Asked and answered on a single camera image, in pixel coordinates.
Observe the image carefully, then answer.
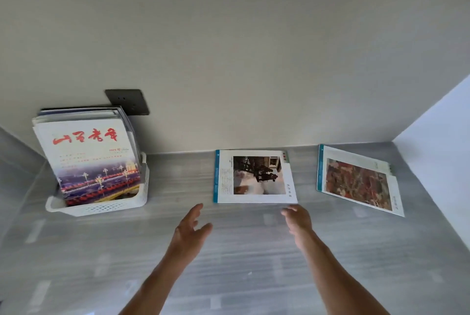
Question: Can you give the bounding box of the person's right hand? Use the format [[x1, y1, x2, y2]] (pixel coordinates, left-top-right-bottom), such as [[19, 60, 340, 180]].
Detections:
[[281, 203, 315, 251]]

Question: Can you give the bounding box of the person's left hand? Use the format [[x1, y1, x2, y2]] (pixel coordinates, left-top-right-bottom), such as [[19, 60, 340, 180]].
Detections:
[[170, 202, 213, 264]]

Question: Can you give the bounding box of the blue-edged dark photo magazine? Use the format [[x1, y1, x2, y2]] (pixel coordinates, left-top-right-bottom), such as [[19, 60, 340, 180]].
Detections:
[[212, 149, 299, 204]]

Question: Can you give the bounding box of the blue-edged red painting magazine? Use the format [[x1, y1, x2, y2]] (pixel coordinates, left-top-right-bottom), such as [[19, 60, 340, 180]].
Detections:
[[316, 144, 405, 218]]

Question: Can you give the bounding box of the white perforated plastic basket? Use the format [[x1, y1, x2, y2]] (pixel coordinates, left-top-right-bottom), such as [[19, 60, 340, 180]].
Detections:
[[45, 152, 150, 218]]

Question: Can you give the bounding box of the stack of magazines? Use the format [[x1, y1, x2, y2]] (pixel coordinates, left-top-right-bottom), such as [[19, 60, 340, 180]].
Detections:
[[32, 106, 142, 207]]

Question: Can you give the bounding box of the person's left forearm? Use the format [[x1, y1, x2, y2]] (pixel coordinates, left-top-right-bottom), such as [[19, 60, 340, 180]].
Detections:
[[119, 252, 190, 315]]

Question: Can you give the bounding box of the person's right forearm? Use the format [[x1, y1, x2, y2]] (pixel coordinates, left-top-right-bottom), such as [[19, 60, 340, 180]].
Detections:
[[301, 232, 390, 315]]

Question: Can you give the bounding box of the dark wall socket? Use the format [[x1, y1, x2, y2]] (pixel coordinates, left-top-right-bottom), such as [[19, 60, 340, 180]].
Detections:
[[104, 89, 150, 116]]

